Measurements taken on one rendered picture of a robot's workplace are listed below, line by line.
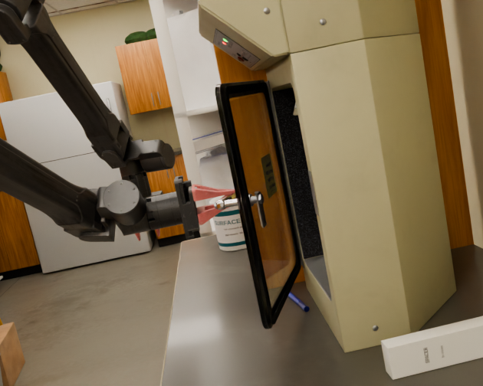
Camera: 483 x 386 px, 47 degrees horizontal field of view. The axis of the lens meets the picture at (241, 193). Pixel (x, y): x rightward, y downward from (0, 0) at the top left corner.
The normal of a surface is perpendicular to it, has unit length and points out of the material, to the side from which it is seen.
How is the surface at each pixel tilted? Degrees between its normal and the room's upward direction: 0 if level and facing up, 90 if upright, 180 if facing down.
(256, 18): 90
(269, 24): 90
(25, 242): 90
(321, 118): 90
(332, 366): 0
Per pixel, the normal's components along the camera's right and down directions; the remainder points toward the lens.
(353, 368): -0.20, -0.97
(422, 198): 0.74, -0.04
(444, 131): 0.07, 0.15
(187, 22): -0.65, -0.22
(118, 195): -0.03, -0.37
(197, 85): -0.38, 0.31
